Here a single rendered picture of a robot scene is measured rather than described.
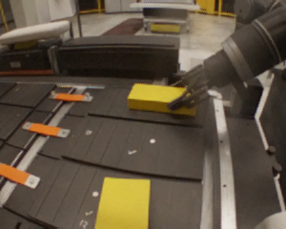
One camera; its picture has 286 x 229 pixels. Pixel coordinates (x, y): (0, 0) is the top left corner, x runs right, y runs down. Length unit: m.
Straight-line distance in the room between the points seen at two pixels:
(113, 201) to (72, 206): 0.08
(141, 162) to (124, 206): 0.11
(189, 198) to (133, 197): 0.09
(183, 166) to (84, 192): 0.18
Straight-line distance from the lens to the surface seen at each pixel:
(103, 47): 0.64
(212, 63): 0.42
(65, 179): 0.37
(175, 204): 0.32
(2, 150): 0.53
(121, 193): 0.29
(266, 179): 0.57
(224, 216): 0.34
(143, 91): 0.49
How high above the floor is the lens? 1.29
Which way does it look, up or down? 38 degrees down
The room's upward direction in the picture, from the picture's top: 2 degrees counter-clockwise
